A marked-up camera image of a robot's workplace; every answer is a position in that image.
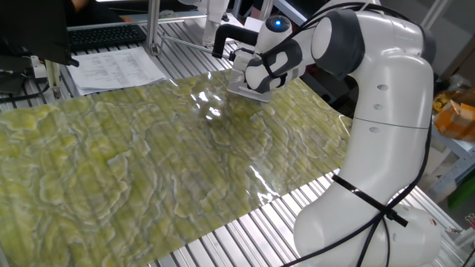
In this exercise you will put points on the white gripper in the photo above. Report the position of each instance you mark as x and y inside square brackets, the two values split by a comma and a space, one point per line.
[239, 72]

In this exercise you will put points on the white drawer with black knob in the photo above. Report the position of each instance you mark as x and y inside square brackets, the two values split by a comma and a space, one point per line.
[241, 92]

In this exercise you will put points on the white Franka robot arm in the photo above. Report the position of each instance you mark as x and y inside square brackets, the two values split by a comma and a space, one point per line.
[389, 111]

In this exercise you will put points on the white curvy robot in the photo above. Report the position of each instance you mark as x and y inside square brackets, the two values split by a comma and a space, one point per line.
[215, 22]

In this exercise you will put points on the printed paper stack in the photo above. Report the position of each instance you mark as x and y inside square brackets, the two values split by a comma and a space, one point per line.
[111, 70]

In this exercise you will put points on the black keyboard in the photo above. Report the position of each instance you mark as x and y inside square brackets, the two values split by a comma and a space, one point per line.
[107, 37]

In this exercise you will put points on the green marble pattern mat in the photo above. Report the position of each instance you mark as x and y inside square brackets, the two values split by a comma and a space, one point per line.
[111, 167]

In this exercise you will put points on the black monitor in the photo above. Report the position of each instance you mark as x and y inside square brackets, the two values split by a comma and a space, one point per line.
[33, 29]

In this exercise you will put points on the orange packaging box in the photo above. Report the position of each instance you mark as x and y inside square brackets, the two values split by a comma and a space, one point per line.
[456, 118]

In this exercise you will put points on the green crate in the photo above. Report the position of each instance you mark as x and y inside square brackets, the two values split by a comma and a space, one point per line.
[464, 193]

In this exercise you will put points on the tall aluminium post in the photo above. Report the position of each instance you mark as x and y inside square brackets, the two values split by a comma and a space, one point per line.
[152, 22]

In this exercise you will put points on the short aluminium post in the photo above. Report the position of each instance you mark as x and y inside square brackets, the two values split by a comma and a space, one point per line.
[53, 78]

